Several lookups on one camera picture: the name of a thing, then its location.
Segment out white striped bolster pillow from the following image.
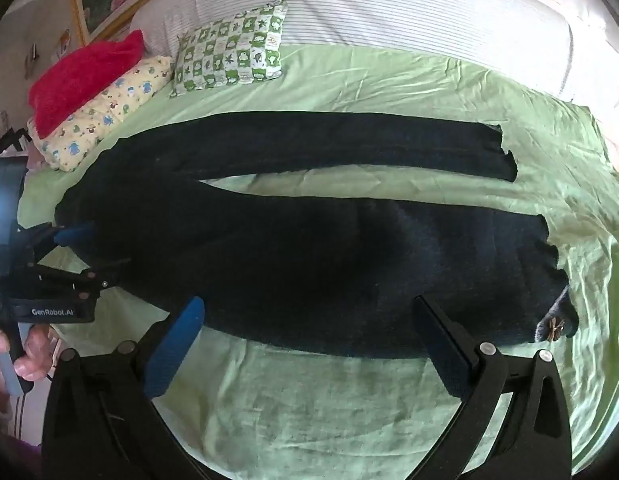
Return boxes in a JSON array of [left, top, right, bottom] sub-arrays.
[[130, 0, 613, 106]]

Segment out red fluffy blanket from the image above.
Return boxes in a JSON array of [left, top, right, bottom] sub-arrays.
[[28, 29, 146, 140]]

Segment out green checkered pillow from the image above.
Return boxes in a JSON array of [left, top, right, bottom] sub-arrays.
[[168, 0, 290, 99]]

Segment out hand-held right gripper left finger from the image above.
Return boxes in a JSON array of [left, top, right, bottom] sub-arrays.
[[42, 296, 206, 480]]

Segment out dark pants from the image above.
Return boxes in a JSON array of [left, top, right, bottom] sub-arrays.
[[54, 110, 570, 361]]

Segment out dark cloth with bow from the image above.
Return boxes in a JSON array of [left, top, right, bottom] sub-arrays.
[[534, 285, 581, 344]]

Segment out person's left hand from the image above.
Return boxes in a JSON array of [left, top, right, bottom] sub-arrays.
[[0, 323, 54, 406]]

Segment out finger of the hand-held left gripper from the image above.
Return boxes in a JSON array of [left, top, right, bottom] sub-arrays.
[[36, 258, 133, 297], [52, 222, 98, 249]]

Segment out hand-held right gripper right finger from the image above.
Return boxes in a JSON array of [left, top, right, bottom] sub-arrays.
[[413, 296, 573, 480]]

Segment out green bed sheet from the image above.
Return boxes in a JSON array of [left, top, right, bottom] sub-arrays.
[[17, 42, 619, 480]]

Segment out yellow animal print pillow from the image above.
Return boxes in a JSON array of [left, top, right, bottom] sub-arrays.
[[27, 54, 174, 173]]

